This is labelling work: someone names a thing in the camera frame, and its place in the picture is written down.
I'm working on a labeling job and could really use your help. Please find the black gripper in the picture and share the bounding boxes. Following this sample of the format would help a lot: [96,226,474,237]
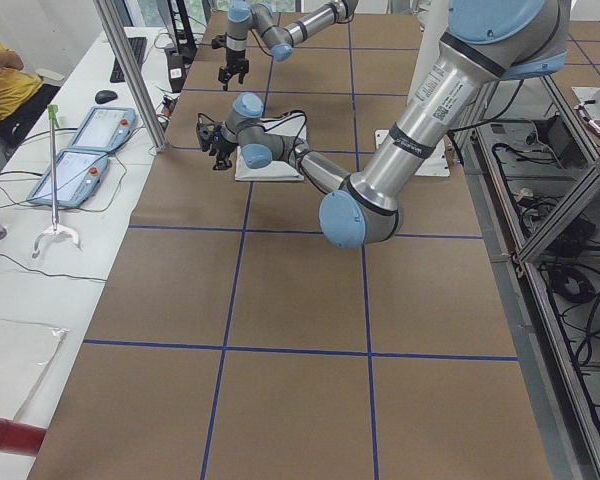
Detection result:
[196,113,236,171]
[211,33,250,91]

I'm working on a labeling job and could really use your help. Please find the grey cartoon print t-shirt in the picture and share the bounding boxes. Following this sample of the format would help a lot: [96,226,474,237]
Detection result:
[234,113,307,182]

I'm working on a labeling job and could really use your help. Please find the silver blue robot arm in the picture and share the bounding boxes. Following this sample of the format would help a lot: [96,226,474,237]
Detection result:
[211,0,358,91]
[196,1,571,248]

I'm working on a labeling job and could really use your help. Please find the black monitor stand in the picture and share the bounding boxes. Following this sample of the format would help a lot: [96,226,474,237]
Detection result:
[164,1,198,93]

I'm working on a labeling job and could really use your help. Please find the black keyboard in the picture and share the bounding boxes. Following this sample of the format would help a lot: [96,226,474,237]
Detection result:
[109,36,149,84]

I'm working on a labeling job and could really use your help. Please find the upper teach pendant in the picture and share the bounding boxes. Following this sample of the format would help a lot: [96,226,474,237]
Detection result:
[68,105,137,153]

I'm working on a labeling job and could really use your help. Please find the teach pendant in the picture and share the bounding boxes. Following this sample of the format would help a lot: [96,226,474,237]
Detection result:
[68,105,137,153]
[55,149,109,208]

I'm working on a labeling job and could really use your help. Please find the black computer mouse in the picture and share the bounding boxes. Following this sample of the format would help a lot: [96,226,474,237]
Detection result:
[94,89,118,105]

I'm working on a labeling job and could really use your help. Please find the lower teach pendant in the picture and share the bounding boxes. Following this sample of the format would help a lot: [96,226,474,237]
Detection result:
[55,149,109,208]

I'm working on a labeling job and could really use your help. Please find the metal reacher grabber tool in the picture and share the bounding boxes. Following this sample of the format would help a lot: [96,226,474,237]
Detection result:
[32,104,81,259]

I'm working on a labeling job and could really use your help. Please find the person in yellow shirt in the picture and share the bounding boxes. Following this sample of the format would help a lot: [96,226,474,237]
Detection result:
[0,43,60,148]

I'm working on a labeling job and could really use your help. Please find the clear plastic bag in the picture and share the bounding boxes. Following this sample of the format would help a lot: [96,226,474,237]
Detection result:
[0,319,69,420]

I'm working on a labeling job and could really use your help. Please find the red cylinder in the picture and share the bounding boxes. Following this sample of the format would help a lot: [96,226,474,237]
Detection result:
[0,418,47,456]

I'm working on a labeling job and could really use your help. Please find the black left braided cable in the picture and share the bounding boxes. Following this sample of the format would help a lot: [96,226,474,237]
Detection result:
[259,110,309,161]

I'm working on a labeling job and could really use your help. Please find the aluminium frame post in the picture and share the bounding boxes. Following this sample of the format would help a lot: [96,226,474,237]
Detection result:
[93,0,167,153]

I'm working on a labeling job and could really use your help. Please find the black metal frame rack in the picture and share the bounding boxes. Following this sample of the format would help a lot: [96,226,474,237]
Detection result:
[454,77,600,479]

